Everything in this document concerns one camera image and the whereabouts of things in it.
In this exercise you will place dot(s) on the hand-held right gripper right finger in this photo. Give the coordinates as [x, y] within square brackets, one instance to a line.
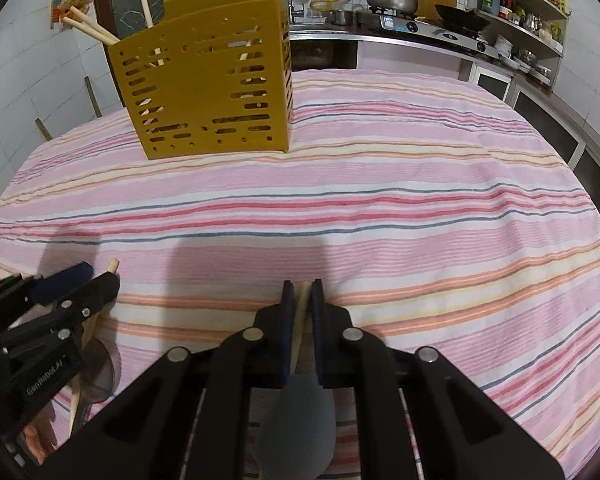
[319, 330]

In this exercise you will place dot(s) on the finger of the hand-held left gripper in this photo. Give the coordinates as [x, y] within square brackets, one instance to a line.
[65, 277]
[97, 292]

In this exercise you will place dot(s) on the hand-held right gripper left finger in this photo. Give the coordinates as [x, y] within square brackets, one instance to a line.
[286, 330]

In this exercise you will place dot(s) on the blue plastic spoon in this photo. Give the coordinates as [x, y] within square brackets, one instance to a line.
[295, 425]

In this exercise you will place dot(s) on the yellow slotted utensil holder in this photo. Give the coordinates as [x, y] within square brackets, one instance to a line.
[205, 85]

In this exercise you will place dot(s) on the wooden stick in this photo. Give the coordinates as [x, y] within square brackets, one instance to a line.
[42, 130]
[92, 97]

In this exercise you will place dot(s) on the small steel pot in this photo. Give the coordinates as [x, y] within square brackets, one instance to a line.
[337, 17]

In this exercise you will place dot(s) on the steel gas stove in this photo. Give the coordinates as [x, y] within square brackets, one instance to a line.
[430, 35]

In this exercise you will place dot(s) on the kitchen counter cabinet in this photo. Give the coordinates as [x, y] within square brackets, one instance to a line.
[555, 110]

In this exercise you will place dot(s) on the stack of white bowls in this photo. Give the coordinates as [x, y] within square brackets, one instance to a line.
[505, 47]

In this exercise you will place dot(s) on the black wok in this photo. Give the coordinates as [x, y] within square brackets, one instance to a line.
[460, 17]

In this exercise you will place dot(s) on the white corner shelf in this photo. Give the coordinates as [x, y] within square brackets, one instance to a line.
[530, 20]

